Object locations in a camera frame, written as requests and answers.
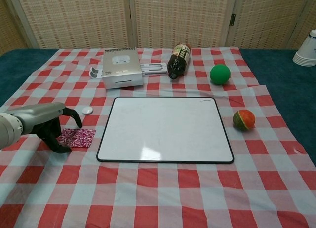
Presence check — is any woven folding screen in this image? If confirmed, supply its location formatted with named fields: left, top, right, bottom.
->
left=0, top=0, right=316, bottom=51

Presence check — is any dark brown drink bottle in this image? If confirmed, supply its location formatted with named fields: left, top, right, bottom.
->
left=167, top=42, right=192, bottom=80

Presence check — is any teal table cover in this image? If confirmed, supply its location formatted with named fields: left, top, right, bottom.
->
left=0, top=48, right=316, bottom=165

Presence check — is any white folding stand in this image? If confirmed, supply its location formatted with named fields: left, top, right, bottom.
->
left=89, top=62, right=169, bottom=80

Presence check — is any orange and green pumpkin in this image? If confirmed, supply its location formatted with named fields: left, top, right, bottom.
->
left=233, top=109, right=256, bottom=132

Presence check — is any green ball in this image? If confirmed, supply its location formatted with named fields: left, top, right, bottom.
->
left=209, top=64, right=231, bottom=86

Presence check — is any white board with black rim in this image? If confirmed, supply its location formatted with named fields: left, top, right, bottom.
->
left=96, top=97, right=235, bottom=164

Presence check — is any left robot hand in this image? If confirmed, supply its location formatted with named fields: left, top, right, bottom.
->
left=21, top=102, right=83, bottom=154

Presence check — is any silver cardboard box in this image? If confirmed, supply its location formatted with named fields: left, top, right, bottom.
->
left=102, top=46, right=144, bottom=90

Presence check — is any stack of white paper cups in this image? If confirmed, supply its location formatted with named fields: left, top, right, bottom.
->
left=292, top=29, right=316, bottom=67

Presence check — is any red white checkered tablecloth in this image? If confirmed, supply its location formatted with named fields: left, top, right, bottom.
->
left=0, top=46, right=316, bottom=228

